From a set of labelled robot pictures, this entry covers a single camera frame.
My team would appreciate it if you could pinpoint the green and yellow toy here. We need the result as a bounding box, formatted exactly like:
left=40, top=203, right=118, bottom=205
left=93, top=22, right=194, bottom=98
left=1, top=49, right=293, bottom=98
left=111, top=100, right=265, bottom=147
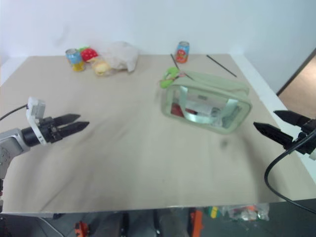
left=205, top=206, right=221, bottom=220

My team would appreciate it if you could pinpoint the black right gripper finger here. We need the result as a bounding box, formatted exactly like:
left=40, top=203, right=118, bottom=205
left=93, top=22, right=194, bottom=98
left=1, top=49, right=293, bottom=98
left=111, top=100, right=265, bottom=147
left=253, top=121, right=295, bottom=149
left=273, top=110, right=310, bottom=129

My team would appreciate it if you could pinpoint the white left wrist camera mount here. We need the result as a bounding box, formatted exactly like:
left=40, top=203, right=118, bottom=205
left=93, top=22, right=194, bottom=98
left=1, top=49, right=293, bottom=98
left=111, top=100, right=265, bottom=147
left=26, top=96, right=48, bottom=146

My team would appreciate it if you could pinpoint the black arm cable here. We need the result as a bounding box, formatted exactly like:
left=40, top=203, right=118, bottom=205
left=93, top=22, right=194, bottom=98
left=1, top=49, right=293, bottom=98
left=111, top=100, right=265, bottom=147
left=0, top=104, right=28, bottom=121
left=263, top=130, right=316, bottom=215

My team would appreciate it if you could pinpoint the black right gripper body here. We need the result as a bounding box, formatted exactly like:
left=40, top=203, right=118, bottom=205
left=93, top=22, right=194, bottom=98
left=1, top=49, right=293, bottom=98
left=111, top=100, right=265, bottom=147
left=293, top=118, right=316, bottom=156

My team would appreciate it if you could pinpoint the clear bag of small toys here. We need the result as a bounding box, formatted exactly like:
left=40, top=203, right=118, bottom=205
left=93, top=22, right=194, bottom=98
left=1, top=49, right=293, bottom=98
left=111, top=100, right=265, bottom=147
left=221, top=204, right=270, bottom=222

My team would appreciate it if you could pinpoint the short thin black stick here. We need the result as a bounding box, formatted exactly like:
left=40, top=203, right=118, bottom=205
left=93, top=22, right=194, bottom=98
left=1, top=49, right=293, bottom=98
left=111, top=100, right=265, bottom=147
left=170, top=53, right=180, bottom=70

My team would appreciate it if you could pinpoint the orange and black tool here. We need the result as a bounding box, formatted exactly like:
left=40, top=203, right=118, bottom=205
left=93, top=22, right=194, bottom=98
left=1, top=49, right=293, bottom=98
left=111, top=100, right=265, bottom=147
left=75, top=221, right=90, bottom=237

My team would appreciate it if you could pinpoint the red and blue drink can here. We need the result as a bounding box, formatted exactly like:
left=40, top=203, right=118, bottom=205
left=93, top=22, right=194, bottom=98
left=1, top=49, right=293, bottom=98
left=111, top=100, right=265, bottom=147
left=175, top=41, right=191, bottom=64

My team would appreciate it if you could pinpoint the green leafy toy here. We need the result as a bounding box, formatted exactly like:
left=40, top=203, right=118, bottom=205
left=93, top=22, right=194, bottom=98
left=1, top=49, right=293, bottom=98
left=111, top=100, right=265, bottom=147
left=159, top=67, right=181, bottom=89

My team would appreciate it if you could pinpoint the dark red triangular object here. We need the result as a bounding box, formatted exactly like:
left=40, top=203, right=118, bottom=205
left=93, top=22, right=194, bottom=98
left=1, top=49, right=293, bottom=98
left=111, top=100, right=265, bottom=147
left=171, top=103, right=185, bottom=117

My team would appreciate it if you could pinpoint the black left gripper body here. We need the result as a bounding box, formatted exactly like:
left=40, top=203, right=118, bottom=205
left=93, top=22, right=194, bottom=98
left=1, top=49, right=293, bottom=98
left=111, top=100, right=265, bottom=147
left=39, top=117, right=63, bottom=145

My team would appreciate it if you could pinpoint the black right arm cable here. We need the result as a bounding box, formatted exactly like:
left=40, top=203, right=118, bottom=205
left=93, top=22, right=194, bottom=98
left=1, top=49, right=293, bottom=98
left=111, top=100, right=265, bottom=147
left=263, top=130, right=316, bottom=215

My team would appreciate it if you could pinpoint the toy burger bread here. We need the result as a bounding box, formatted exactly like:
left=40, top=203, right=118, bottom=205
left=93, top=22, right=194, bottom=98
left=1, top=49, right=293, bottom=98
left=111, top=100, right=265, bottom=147
left=91, top=57, right=112, bottom=77

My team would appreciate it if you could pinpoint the long thin black stick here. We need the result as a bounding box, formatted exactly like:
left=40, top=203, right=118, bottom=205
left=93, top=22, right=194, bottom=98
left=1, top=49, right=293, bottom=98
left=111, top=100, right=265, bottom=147
left=206, top=54, right=237, bottom=78

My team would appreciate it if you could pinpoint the red strawberry plush toy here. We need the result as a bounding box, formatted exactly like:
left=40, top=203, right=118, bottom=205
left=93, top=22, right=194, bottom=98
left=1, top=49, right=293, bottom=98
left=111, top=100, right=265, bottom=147
left=79, top=45, right=100, bottom=63

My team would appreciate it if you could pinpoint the orange upright tool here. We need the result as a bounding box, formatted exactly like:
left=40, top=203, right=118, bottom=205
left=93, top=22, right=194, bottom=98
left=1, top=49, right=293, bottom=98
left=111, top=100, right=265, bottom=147
left=189, top=208, right=205, bottom=237

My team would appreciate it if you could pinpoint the blue and yellow drink can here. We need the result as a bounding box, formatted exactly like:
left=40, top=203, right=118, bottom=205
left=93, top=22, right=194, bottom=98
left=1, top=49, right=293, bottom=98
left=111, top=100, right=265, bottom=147
left=65, top=48, right=85, bottom=73

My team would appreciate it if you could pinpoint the beige table cloth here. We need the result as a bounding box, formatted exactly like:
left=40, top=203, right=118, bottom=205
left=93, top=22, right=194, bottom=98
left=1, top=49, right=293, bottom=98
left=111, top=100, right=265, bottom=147
left=0, top=53, right=316, bottom=213

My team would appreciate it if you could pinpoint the brown door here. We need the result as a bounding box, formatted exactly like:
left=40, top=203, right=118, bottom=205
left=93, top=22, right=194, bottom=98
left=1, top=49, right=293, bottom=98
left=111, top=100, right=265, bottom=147
left=276, top=47, right=316, bottom=112

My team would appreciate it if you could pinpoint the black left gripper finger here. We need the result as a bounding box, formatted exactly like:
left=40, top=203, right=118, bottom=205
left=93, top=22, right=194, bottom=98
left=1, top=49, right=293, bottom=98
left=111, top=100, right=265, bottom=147
left=58, top=121, right=90, bottom=138
left=52, top=113, right=81, bottom=127

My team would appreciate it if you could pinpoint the green transparent pouch bag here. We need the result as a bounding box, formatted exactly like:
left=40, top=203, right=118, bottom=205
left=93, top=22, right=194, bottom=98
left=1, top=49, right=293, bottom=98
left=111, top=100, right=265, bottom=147
left=160, top=71, right=253, bottom=135

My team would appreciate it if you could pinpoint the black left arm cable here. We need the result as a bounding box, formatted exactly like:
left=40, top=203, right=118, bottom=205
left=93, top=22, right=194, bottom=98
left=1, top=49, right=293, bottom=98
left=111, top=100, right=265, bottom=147
left=0, top=104, right=28, bottom=121

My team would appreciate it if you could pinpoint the white crumpled plastic bag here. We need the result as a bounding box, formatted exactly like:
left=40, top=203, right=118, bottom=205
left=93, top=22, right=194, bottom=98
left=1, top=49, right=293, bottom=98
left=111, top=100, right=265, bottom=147
left=101, top=41, right=139, bottom=73

